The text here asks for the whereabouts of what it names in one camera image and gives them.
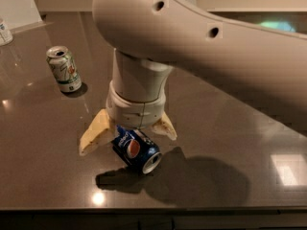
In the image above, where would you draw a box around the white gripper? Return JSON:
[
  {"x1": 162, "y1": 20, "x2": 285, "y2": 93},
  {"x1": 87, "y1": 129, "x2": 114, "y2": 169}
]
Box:
[{"x1": 79, "y1": 81, "x2": 177, "y2": 156}]

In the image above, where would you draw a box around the blue pepsi can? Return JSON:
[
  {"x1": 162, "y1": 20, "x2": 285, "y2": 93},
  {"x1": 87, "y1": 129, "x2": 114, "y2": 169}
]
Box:
[{"x1": 112, "y1": 126, "x2": 162, "y2": 174}]

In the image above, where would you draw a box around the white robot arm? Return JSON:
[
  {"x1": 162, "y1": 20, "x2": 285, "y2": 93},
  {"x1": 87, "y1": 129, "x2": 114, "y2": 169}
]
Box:
[{"x1": 80, "y1": 0, "x2": 307, "y2": 154}]

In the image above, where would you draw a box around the green white soda can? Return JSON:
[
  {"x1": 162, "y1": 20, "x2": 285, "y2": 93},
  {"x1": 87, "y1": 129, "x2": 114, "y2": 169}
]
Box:
[{"x1": 46, "y1": 46, "x2": 82, "y2": 93}]

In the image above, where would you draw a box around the white container at left edge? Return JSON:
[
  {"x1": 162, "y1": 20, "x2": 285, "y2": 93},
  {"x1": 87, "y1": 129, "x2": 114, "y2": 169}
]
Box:
[{"x1": 0, "y1": 18, "x2": 13, "y2": 46}]

